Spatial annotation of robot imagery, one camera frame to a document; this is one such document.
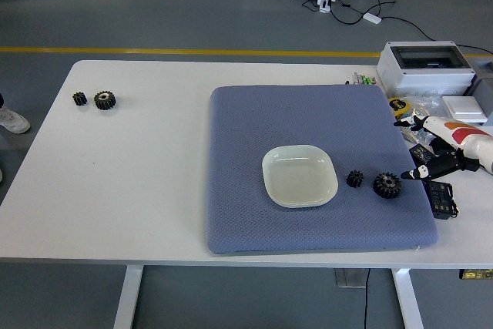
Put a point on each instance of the large black gear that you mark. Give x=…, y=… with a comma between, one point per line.
x=381, y=190
x=101, y=105

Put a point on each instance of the white power adapter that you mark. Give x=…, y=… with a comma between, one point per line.
x=372, y=18

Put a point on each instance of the yellow tape measure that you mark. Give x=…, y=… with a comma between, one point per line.
x=398, y=105

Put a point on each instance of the white charger plug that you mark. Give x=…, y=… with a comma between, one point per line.
x=324, y=2

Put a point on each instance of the green white terminal connectors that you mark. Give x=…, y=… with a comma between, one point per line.
x=364, y=79

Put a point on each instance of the white square dish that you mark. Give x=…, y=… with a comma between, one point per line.
x=300, y=178

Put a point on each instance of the clear plastic parts bag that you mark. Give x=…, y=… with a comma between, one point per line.
x=423, y=107

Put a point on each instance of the blue-grey padded mat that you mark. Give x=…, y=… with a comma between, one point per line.
x=250, y=152

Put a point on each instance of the person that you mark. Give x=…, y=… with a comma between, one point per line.
x=13, y=121

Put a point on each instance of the white table leg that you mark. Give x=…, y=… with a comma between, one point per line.
x=408, y=298
x=127, y=298

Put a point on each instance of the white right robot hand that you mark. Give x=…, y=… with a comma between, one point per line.
x=443, y=132

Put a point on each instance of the grey electrical enclosure box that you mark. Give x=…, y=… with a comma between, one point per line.
x=423, y=78

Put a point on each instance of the grey metal box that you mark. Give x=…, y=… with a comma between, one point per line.
x=486, y=90

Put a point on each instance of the black digital meter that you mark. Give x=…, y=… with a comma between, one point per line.
x=421, y=153

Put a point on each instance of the grey floor plate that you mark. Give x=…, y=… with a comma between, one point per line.
x=348, y=278

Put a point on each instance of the white switch plate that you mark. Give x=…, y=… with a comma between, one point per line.
x=464, y=107

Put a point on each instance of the yellow black label strip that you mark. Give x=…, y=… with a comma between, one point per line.
x=475, y=274

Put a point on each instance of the small black gear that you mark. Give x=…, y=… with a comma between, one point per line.
x=79, y=98
x=355, y=179

